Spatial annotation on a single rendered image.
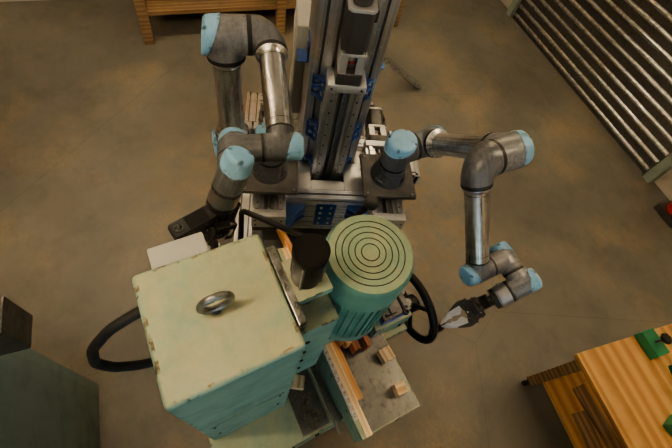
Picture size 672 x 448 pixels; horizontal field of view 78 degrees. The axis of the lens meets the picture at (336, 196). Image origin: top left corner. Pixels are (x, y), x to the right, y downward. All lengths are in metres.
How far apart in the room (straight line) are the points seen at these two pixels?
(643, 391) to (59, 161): 3.21
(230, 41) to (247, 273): 0.76
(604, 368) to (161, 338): 1.86
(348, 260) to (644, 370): 1.75
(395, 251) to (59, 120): 2.73
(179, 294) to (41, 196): 2.21
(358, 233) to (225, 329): 0.30
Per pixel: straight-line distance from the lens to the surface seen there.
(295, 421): 1.40
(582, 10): 4.27
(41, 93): 3.45
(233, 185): 1.00
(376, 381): 1.35
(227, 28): 1.29
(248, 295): 0.72
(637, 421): 2.22
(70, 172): 2.94
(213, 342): 0.70
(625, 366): 2.27
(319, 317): 0.82
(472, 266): 1.46
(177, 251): 0.81
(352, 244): 0.79
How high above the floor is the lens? 2.20
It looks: 56 degrees down
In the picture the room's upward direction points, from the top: 15 degrees clockwise
